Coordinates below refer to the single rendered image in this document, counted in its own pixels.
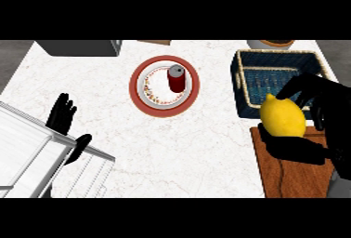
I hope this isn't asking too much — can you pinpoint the white pot with brown rim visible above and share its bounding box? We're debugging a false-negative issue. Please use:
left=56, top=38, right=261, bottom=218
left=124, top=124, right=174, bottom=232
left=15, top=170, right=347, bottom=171
left=245, top=39, right=297, bottom=51

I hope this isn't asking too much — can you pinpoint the dark grey appliance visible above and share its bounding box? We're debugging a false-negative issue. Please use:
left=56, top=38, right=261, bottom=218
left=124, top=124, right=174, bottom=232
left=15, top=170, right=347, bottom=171
left=34, top=39, right=124, bottom=58

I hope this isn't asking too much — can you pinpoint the brown wooden cutting board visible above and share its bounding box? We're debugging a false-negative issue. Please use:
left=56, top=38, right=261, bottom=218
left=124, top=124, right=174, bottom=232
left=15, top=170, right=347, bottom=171
left=250, top=125, right=337, bottom=199

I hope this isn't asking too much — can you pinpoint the dark blue wicker basket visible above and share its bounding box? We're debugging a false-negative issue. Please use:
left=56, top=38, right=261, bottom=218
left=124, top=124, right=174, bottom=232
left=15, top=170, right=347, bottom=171
left=229, top=48, right=340, bottom=120

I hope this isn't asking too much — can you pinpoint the white patterned plate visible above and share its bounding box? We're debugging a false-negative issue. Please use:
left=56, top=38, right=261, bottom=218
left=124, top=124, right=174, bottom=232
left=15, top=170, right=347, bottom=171
left=137, top=65, right=189, bottom=110

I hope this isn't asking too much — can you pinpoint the yellow lemon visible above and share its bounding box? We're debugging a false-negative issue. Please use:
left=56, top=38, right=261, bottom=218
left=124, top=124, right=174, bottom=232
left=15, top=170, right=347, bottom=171
left=260, top=93, right=307, bottom=139

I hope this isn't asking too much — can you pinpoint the red can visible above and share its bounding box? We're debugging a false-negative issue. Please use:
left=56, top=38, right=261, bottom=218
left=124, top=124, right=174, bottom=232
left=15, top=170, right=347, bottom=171
left=165, top=64, right=188, bottom=94

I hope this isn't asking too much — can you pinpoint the red round placemat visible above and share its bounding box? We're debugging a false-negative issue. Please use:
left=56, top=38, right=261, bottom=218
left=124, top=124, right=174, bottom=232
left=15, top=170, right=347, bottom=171
left=127, top=55, right=202, bottom=118

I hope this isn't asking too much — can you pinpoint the brown wooden object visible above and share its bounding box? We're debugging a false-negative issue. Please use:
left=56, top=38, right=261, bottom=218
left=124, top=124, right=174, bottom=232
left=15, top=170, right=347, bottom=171
left=136, top=39, right=173, bottom=46

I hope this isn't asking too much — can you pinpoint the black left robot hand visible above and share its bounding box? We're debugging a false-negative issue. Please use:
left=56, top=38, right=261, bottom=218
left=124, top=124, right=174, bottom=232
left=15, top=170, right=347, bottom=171
left=45, top=92, right=93, bottom=166

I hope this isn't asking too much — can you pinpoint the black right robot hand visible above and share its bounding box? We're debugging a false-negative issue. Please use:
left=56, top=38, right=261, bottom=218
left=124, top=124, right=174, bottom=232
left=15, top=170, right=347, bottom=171
left=257, top=73, right=351, bottom=180

